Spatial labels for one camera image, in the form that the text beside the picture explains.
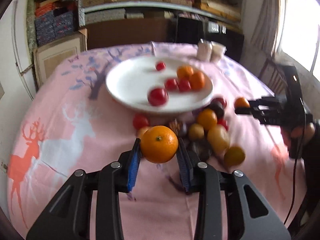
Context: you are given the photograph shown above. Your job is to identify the large red tomato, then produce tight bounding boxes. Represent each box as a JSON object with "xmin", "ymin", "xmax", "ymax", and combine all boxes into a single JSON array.
[{"xmin": 147, "ymin": 87, "xmax": 169, "ymax": 107}]

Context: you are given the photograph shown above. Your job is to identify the yellow lemon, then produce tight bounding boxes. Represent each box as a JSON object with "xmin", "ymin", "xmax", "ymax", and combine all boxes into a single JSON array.
[{"xmin": 207, "ymin": 124, "xmax": 230, "ymax": 155}]

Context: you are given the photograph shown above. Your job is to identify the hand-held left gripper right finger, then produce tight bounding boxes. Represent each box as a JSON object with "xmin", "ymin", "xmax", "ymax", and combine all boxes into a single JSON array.
[{"xmin": 176, "ymin": 138, "xmax": 292, "ymax": 240}]

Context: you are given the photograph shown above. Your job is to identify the yellow-green citrus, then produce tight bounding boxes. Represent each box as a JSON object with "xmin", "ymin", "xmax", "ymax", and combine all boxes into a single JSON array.
[{"xmin": 223, "ymin": 146, "xmax": 246, "ymax": 168}]

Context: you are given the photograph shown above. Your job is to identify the white jar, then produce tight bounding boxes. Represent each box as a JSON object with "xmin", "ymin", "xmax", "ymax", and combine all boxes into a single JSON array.
[
  {"xmin": 211, "ymin": 42, "xmax": 226, "ymax": 62},
  {"xmin": 197, "ymin": 40, "xmax": 212, "ymax": 61}
]

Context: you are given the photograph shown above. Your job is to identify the white curtain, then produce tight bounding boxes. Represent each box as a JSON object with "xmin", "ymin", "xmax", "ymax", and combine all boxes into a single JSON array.
[{"xmin": 250, "ymin": 0, "xmax": 285, "ymax": 55}]

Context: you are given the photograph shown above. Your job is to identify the patterned storage boxes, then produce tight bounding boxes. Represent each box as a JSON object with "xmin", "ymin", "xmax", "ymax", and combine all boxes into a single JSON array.
[{"xmin": 35, "ymin": 7, "xmax": 77, "ymax": 47}]

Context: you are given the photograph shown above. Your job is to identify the dark purple plum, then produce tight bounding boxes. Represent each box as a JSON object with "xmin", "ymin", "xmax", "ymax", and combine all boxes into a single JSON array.
[{"xmin": 209, "ymin": 101, "xmax": 225, "ymax": 119}]

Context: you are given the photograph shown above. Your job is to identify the person's right hand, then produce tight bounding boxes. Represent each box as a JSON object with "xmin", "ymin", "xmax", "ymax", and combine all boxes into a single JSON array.
[{"xmin": 281, "ymin": 121, "xmax": 317, "ymax": 153}]

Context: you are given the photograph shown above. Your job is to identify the cardboard box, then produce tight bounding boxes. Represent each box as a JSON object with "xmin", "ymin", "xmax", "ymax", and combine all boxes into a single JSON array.
[{"xmin": 34, "ymin": 29, "xmax": 88, "ymax": 88}]

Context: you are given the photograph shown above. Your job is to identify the metal shelf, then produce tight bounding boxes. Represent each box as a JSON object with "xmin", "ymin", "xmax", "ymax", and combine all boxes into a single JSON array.
[{"xmin": 77, "ymin": 0, "xmax": 244, "ymax": 34}]

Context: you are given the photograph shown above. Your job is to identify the wooden chair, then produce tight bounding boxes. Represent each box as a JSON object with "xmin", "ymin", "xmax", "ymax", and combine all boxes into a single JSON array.
[{"xmin": 257, "ymin": 59, "xmax": 288, "ymax": 95}]

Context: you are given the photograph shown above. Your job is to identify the brown spotted fruit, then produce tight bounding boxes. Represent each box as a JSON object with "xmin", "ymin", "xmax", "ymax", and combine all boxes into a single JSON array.
[{"xmin": 168, "ymin": 119, "xmax": 183, "ymax": 133}]

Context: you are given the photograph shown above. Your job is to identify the small yellow fruit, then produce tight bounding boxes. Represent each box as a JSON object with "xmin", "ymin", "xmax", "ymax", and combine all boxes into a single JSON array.
[{"xmin": 137, "ymin": 126, "xmax": 152, "ymax": 139}]

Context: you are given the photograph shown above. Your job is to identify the dark brown fruit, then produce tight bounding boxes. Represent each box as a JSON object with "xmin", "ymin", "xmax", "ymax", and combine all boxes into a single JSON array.
[{"xmin": 188, "ymin": 141, "xmax": 213, "ymax": 162}]

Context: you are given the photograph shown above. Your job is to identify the pink printed tablecloth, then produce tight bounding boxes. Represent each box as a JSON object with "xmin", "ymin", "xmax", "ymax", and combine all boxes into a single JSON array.
[{"xmin": 6, "ymin": 41, "xmax": 308, "ymax": 240}]

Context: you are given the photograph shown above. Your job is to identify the black cable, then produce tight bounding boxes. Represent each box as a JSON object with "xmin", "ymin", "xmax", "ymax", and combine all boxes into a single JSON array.
[{"xmin": 283, "ymin": 115, "xmax": 307, "ymax": 227}]

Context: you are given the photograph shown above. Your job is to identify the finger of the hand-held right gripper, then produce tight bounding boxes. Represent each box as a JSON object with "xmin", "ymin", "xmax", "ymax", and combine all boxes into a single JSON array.
[
  {"xmin": 248, "ymin": 96, "xmax": 275, "ymax": 108},
  {"xmin": 234, "ymin": 107, "xmax": 275, "ymax": 125}
]

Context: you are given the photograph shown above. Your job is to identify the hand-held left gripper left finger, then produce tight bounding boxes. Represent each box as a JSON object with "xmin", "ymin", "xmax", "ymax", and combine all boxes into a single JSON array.
[{"xmin": 26, "ymin": 138, "xmax": 142, "ymax": 240}]

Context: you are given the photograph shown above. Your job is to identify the small orange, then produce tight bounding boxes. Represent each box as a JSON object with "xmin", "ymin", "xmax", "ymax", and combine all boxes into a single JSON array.
[{"xmin": 234, "ymin": 97, "xmax": 250, "ymax": 109}]

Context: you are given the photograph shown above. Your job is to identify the dark wooden cabinet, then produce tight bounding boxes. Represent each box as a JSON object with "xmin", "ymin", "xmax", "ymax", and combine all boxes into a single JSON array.
[{"xmin": 86, "ymin": 17, "xmax": 244, "ymax": 63}]

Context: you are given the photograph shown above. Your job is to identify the white plate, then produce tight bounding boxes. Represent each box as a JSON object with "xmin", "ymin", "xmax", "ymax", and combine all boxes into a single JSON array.
[{"xmin": 105, "ymin": 56, "xmax": 214, "ymax": 114}]

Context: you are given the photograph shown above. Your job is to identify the round yellow fruit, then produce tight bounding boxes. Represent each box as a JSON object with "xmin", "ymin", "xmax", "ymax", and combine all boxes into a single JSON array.
[{"xmin": 188, "ymin": 123, "xmax": 205, "ymax": 141}]

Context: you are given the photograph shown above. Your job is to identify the large orange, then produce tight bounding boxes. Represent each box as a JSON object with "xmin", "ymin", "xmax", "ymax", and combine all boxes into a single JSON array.
[{"xmin": 140, "ymin": 126, "xmax": 179, "ymax": 164}]

